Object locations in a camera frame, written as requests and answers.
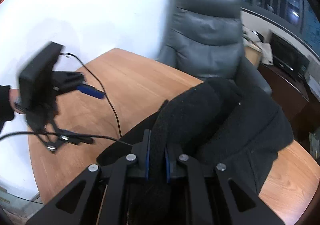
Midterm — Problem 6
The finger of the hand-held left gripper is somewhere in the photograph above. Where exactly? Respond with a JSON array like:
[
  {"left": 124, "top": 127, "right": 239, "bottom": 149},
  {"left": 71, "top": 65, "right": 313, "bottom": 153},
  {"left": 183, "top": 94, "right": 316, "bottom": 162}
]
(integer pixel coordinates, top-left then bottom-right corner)
[
  {"left": 40, "top": 128, "right": 94, "bottom": 153},
  {"left": 52, "top": 71, "right": 104, "bottom": 100}
]

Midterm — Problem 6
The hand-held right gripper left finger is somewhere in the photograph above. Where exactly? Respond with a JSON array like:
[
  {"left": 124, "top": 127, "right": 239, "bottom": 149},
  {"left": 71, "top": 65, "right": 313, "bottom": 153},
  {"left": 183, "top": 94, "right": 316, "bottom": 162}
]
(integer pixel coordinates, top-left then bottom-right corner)
[{"left": 25, "top": 129, "right": 152, "bottom": 225}]

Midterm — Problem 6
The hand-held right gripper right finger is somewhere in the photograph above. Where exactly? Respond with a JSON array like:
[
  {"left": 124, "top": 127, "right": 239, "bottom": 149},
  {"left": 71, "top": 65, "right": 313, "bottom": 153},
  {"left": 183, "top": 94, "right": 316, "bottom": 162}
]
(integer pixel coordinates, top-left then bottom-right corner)
[{"left": 164, "top": 144, "right": 285, "bottom": 225}]

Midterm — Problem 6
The black fleece jacket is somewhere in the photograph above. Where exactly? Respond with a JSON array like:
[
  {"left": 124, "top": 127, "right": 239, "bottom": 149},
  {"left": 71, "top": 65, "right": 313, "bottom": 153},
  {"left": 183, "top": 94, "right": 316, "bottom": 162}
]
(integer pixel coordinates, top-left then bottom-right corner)
[{"left": 96, "top": 76, "right": 294, "bottom": 225}]

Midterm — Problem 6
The beige clothes pile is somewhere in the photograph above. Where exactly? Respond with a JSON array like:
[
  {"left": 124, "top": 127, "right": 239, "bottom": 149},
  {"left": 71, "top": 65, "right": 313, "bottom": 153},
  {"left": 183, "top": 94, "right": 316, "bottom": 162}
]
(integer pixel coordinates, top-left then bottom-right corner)
[{"left": 241, "top": 24, "right": 274, "bottom": 66}]

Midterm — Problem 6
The person's left hand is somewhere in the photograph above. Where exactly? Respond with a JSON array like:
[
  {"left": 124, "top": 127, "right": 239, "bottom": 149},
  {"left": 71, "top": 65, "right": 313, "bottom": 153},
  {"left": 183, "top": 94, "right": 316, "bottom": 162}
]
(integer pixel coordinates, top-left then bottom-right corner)
[{"left": 9, "top": 88, "right": 25, "bottom": 113}]

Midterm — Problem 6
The grey leather armchair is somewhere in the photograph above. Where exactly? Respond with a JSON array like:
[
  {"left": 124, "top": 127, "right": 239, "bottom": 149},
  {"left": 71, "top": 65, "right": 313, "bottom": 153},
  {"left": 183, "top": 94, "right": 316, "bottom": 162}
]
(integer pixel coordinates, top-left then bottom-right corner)
[{"left": 155, "top": 0, "right": 273, "bottom": 96}]

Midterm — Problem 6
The dark wooden cabinet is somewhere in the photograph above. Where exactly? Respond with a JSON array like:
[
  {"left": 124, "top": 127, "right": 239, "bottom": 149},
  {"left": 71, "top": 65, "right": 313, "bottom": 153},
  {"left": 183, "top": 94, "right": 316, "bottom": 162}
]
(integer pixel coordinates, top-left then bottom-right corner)
[{"left": 257, "top": 61, "right": 318, "bottom": 140}]

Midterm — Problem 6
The light wooden cabinet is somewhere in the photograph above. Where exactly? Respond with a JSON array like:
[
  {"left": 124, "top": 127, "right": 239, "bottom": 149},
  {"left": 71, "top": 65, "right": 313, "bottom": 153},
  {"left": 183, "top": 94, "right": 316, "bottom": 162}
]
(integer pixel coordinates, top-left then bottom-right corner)
[{"left": 244, "top": 44, "right": 263, "bottom": 67}]

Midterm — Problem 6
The black microwave oven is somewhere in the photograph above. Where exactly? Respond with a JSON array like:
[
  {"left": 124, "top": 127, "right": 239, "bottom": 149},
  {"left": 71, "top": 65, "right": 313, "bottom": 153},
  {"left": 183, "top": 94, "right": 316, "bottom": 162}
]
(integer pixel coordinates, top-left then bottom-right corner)
[{"left": 270, "top": 29, "right": 310, "bottom": 82}]

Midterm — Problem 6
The black cable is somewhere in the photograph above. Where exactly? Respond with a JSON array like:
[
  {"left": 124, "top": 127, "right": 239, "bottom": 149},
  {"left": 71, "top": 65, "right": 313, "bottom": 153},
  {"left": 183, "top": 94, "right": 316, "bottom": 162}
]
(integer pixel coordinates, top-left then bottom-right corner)
[
  {"left": 59, "top": 53, "right": 122, "bottom": 139},
  {"left": 0, "top": 131, "right": 133, "bottom": 146}
]

